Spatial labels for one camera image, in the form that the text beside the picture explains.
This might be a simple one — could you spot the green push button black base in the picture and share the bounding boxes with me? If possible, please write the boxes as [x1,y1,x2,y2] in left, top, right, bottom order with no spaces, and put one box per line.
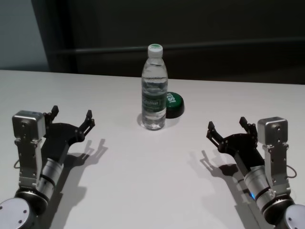
[165,91,185,119]

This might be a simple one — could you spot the thin grey horizontal rail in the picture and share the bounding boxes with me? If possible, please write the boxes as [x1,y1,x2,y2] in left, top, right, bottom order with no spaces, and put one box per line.
[53,44,305,55]

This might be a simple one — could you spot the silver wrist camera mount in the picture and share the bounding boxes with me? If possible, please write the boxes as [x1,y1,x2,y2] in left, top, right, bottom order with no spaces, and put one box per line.
[257,116,289,191]
[11,110,47,191]

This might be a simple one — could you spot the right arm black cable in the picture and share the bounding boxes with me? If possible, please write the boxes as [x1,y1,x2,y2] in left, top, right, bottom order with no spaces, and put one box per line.
[285,164,296,180]

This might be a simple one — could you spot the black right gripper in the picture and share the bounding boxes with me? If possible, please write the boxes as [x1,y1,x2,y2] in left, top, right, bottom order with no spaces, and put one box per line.
[205,116,265,171]

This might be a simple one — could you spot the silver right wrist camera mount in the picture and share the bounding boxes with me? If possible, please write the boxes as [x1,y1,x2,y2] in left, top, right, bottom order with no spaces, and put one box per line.
[257,116,289,191]

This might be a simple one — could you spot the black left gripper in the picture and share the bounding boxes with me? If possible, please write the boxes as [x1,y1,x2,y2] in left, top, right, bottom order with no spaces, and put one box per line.
[41,104,96,165]

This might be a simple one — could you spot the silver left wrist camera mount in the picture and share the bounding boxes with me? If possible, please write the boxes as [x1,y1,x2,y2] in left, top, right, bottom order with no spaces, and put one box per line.
[11,110,47,191]

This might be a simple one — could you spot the clear water bottle green label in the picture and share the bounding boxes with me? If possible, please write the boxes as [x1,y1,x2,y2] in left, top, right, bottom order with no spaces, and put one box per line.
[141,43,169,131]

